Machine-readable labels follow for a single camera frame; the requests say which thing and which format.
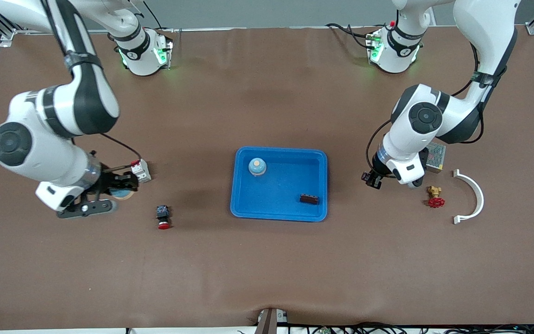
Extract blue plastic tray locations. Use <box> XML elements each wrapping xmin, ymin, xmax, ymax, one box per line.
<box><xmin>230</xmin><ymin>147</ymin><xmax>328</xmax><ymax>222</ymax></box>

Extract white red circuit breaker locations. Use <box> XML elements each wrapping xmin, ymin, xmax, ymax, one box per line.
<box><xmin>130</xmin><ymin>158</ymin><xmax>152</xmax><ymax>183</ymax></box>

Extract red emergency stop button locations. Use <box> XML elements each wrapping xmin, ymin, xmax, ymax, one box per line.
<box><xmin>156</xmin><ymin>205</ymin><xmax>172</xmax><ymax>230</ymax></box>

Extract metal mesh power supply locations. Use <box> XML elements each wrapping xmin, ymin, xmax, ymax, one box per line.
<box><xmin>425</xmin><ymin>141</ymin><xmax>447</xmax><ymax>173</ymax></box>

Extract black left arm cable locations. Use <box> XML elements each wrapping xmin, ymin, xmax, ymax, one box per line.
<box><xmin>366</xmin><ymin>42</ymin><xmax>486</xmax><ymax>179</ymax></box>

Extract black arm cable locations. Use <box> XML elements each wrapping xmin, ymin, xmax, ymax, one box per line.
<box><xmin>366</xmin><ymin>42</ymin><xmax>486</xmax><ymax>179</ymax></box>
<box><xmin>44</xmin><ymin>0</ymin><xmax>142</xmax><ymax>170</ymax></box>

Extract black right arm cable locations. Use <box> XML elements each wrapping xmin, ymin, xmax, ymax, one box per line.
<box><xmin>44</xmin><ymin>0</ymin><xmax>142</xmax><ymax>170</ymax></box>

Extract brass valve red handle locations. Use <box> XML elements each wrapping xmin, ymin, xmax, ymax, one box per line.
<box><xmin>426</xmin><ymin>186</ymin><xmax>445</xmax><ymax>208</ymax></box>

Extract white curved plastic handle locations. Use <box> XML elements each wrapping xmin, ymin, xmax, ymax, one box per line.
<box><xmin>452</xmin><ymin>169</ymin><xmax>484</xmax><ymax>225</ymax></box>

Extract black base cables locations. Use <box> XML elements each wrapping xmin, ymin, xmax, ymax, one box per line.
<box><xmin>325</xmin><ymin>22</ymin><xmax>375</xmax><ymax>50</ymax></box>

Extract grey metal bracket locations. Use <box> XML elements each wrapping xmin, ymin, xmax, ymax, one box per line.
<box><xmin>255</xmin><ymin>308</ymin><xmax>289</xmax><ymax>334</ymax></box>

